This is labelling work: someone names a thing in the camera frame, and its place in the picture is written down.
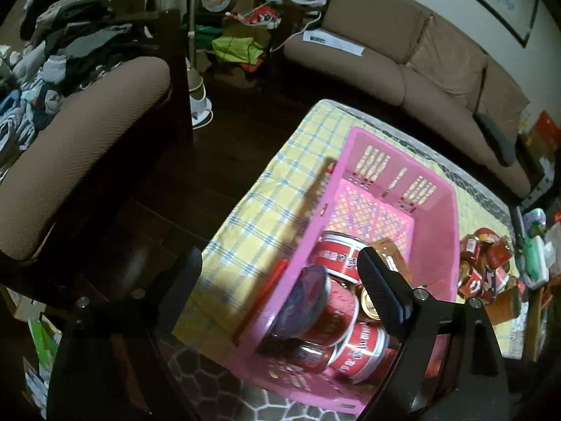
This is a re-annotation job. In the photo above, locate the metal pole stand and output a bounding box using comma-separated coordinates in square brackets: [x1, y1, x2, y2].
[186, 0, 215, 130]

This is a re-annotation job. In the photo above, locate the green and white pack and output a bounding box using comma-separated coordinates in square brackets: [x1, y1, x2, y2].
[519, 210, 550, 290]

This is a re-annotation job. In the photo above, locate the red and white bag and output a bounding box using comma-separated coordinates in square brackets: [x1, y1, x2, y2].
[237, 6, 281, 29]

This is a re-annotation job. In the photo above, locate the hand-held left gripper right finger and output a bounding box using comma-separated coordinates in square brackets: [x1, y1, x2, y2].
[357, 247, 511, 421]

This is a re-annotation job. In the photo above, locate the pile of clothes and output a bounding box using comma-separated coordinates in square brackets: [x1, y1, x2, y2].
[0, 0, 145, 176]

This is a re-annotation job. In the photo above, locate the yellow checked tablecloth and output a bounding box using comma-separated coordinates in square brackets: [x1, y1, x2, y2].
[173, 99, 531, 360]

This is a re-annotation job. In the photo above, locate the printed paper sheet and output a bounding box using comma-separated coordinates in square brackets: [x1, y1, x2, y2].
[302, 28, 364, 58]

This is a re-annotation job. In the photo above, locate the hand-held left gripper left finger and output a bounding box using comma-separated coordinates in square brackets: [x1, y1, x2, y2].
[46, 248, 204, 421]

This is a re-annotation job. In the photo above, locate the wooden side table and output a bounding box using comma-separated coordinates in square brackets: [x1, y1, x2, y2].
[521, 263, 561, 360]

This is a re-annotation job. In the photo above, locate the brown mesh armchair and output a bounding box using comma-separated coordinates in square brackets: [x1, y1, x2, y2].
[0, 9, 196, 316]

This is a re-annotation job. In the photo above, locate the amber square container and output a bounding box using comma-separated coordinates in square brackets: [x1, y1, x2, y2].
[491, 287, 522, 325]

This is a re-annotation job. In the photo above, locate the pink plastic basket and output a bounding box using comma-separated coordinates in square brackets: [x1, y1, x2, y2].
[228, 126, 461, 415]

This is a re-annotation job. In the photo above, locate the green and white plastic bag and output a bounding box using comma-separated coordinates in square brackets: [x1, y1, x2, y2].
[26, 316, 60, 373]

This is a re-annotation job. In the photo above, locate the dark grey cushion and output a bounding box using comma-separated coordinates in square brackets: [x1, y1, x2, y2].
[475, 112, 518, 167]

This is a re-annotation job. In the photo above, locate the blue rim sauce cup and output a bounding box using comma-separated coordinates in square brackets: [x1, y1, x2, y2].
[269, 265, 331, 338]

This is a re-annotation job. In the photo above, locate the brown sofa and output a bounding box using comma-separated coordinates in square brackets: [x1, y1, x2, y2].
[280, 0, 533, 200]

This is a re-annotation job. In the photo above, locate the thin red stick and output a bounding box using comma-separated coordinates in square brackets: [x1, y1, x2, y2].
[234, 260, 288, 343]

